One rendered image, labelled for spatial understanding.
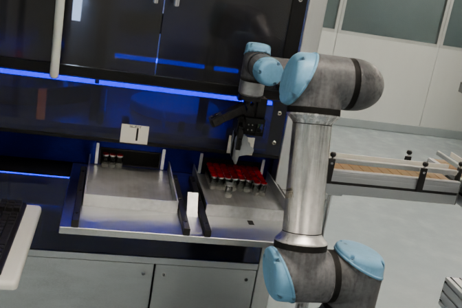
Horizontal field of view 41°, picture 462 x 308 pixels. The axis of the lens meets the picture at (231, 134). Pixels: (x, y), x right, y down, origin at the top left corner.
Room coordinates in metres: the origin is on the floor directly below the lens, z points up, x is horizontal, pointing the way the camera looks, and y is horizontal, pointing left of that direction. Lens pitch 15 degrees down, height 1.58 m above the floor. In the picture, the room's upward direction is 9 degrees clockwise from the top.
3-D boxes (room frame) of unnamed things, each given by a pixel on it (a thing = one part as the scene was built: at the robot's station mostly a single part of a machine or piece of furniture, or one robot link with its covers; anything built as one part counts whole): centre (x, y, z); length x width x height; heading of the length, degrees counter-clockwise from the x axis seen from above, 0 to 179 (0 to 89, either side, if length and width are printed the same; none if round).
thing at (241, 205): (1.83, -0.06, 0.90); 0.34 x 0.26 x 0.04; 12
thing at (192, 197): (1.58, 0.06, 0.91); 0.14 x 0.03 x 0.06; 12
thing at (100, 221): (1.73, 0.10, 0.87); 0.70 x 0.48 x 0.02; 102
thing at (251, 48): (1.81, -0.04, 1.31); 0.09 x 0.08 x 0.11; 16
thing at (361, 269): (1.27, -0.32, 0.96); 0.13 x 0.12 x 0.14; 106
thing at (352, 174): (2.20, -0.52, 0.92); 0.69 x 0.16 x 0.16; 102
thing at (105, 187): (1.76, 0.28, 0.90); 0.34 x 0.26 x 0.04; 12
